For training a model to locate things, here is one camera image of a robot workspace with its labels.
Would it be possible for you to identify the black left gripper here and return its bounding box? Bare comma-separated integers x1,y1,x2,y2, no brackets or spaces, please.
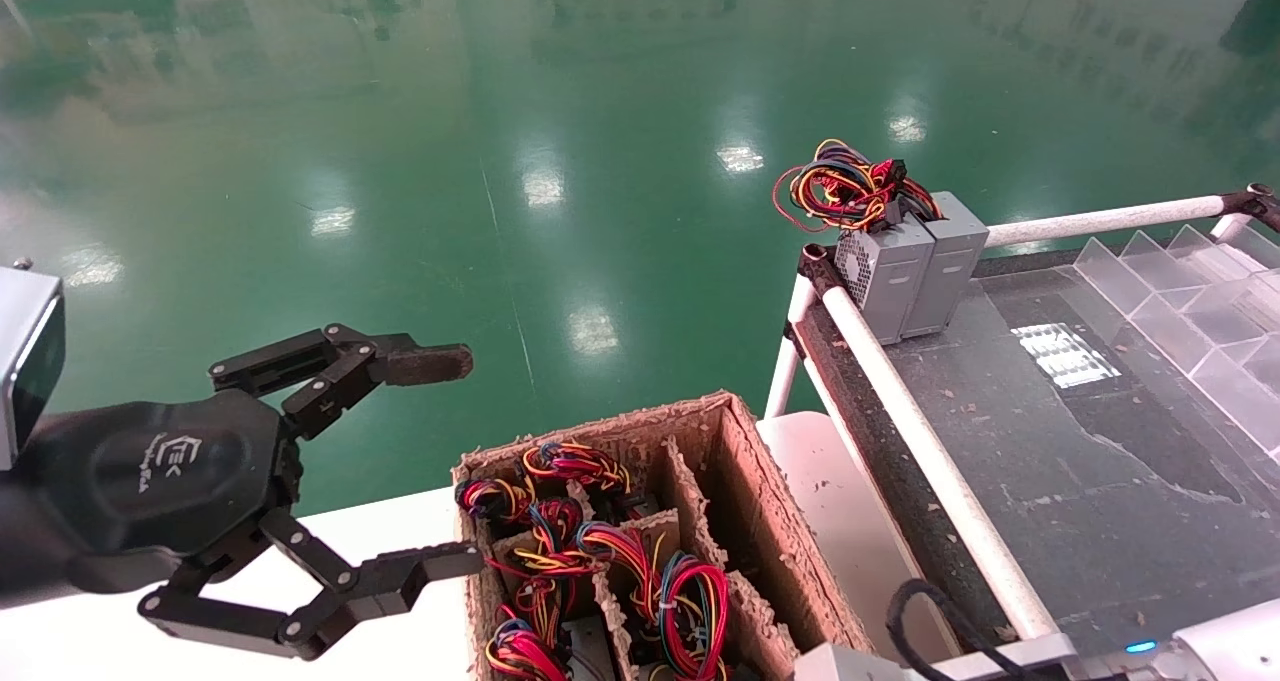
35,323,486,660

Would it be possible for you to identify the grey power supply unit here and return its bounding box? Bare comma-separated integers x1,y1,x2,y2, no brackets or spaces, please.
562,616,619,681
900,193,991,339

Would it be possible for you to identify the brown cardboard divider box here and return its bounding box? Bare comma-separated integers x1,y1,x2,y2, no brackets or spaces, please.
452,391,881,681

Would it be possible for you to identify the black pipe joint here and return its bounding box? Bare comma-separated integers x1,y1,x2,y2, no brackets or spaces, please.
800,244,846,297
1218,183,1280,234

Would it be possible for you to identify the clear acrylic divider rack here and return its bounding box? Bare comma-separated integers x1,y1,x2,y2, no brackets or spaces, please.
1072,223,1280,452

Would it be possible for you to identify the multicoloured wire bundle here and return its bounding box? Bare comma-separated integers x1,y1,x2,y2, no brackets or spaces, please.
485,616,571,681
520,441,633,494
455,476,536,522
480,521,663,622
772,138,943,234
658,551,733,681
530,499,586,554

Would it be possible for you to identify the white frame leg pipe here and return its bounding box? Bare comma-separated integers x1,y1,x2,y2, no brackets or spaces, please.
765,276,819,419

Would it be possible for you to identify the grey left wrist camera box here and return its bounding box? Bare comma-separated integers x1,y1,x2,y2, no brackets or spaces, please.
0,258,66,472

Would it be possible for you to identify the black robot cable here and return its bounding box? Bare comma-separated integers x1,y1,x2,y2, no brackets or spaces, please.
885,579,1066,681

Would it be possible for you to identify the long white frame pipe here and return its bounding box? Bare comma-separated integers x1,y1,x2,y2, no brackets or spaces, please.
815,276,1061,642

